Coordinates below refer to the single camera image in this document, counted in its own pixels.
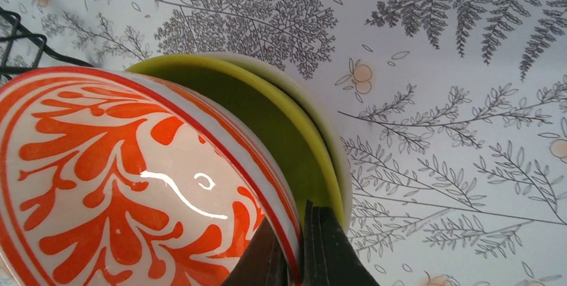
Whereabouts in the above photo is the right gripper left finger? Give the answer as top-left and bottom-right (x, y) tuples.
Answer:
(221, 219), (288, 286)

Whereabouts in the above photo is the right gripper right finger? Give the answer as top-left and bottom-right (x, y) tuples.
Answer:
(303, 200), (378, 286)

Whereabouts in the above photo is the yellow-green bowl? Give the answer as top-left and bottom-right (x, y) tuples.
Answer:
(129, 53), (344, 224)

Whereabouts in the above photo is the white bowl orange rim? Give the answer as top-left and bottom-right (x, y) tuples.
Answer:
(1, 66), (303, 285)

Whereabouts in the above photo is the black wire dish rack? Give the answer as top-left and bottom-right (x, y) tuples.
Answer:
(1, 8), (93, 86)

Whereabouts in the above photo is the floral patterned table mat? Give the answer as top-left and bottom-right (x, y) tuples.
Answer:
(1, 0), (566, 285)

